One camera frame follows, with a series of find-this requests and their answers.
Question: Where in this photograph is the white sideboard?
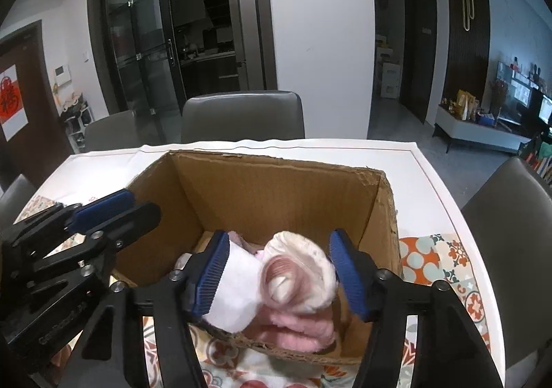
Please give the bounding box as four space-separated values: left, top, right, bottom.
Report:
433 106 532 155

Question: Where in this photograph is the dark glass sliding door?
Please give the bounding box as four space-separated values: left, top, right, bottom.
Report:
88 0 229 143

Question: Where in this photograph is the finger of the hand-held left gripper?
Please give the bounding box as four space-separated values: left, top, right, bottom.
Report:
26 202 162 285
13 190 136 242

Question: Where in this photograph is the white sock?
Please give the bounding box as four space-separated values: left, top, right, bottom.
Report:
200 239 266 335

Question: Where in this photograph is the white shoe rack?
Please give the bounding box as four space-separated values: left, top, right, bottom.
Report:
60 92 95 153

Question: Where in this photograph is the white corridor box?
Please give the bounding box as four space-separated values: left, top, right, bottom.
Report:
380 62 400 100

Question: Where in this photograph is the brown cardboard box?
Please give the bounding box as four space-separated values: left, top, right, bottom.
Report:
110 149 404 365

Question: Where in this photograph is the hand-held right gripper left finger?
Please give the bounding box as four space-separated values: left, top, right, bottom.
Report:
69 230 231 388

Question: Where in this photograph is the dark interior door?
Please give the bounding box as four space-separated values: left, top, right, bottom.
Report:
403 0 437 123

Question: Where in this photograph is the red and white door poster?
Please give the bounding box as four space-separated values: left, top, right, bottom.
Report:
0 64 29 139

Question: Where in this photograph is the brown entrance door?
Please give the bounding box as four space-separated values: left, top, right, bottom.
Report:
0 21 61 186

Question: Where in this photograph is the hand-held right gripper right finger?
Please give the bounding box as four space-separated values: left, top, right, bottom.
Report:
328 229 505 388

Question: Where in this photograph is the patterned table mat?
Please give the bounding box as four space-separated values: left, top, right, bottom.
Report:
17 194 492 388

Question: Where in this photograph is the grey dining chair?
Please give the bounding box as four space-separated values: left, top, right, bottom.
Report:
0 175 38 236
461 156 552 374
181 90 305 143
84 110 139 152

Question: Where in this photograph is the cream sock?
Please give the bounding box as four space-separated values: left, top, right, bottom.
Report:
259 230 338 315

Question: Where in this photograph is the dark wood wall panel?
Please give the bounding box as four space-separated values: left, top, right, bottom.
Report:
441 0 491 113

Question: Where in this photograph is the yellow packet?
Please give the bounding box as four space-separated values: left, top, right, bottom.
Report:
457 90 477 119

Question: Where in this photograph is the gold wall ornament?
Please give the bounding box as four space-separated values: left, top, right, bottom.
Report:
461 0 476 32

